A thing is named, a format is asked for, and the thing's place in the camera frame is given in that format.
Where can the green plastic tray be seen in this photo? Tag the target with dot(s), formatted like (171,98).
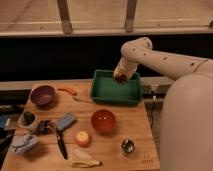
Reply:
(105,90)

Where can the light blue crumpled cloth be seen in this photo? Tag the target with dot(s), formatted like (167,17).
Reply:
(23,142)

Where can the orange carrot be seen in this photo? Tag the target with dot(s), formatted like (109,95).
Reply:
(68,90)

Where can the dark small object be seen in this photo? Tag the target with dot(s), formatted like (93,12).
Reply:
(45,127)

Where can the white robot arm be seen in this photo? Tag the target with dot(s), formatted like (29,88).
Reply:
(186,129)

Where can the small metal cup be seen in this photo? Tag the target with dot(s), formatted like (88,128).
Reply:
(127,147)

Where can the yellow banana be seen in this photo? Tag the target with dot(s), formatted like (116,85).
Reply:
(84,160)

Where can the black handled knife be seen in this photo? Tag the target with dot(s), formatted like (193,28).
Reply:
(61,146)

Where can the yellow apple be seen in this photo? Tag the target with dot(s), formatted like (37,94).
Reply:
(82,139)

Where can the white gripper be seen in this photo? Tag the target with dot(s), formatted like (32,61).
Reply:
(125,67)

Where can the small wooden stick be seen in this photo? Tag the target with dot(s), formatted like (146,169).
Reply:
(82,100)

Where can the purple bowl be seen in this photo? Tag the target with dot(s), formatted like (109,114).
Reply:
(42,95)

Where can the white mug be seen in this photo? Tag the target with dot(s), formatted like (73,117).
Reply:
(28,121)

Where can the orange bowl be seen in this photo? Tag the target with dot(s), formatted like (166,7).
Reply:
(103,121)

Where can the dark purple grape bunch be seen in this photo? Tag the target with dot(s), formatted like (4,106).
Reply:
(121,79)

